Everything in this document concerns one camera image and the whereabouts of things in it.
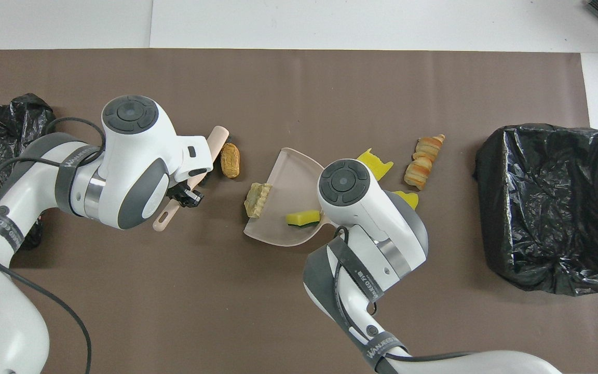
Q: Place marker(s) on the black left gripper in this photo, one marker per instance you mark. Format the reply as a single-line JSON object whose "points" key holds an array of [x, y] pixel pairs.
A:
{"points": [[178, 190]]}

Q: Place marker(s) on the brown fried bun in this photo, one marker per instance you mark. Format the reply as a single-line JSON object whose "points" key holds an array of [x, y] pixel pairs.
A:
{"points": [[230, 160]]}

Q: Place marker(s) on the pale bread chunk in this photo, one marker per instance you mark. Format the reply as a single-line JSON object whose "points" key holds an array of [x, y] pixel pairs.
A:
{"points": [[257, 200]]}

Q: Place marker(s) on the beige brush black bristles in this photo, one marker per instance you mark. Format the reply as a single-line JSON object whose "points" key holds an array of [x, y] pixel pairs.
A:
{"points": [[219, 140]]}

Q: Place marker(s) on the pink plastic dustpan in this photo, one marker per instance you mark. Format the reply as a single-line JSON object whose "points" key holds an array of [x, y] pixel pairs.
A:
{"points": [[288, 176]]}

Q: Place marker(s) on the small yellow sponge wedge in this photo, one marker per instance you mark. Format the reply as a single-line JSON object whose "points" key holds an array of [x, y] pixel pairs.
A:
{"points": [[303, 218]]}

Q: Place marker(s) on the notched yellow sponge piece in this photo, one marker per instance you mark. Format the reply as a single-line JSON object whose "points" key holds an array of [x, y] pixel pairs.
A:
{"points": [[377, 165]]}

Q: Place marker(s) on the yellow sponge chunk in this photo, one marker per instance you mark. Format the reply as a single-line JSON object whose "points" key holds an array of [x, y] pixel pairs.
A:
{"points": [[407, 199]]}

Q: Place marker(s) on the striped croissant piece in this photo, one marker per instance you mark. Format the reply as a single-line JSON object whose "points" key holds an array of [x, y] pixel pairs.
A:
{"points": [[418, 174], [429, 147]]}

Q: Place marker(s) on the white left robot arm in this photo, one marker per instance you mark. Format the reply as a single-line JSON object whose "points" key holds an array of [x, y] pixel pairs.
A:
{"points": [[133, 156]]}

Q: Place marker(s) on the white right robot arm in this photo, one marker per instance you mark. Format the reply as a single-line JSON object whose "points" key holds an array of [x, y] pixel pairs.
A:
{"points": [[361, 208]]}

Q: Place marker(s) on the brown table mat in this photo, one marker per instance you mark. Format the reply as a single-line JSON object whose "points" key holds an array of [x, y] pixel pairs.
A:
{"points": [[278, 93]]}

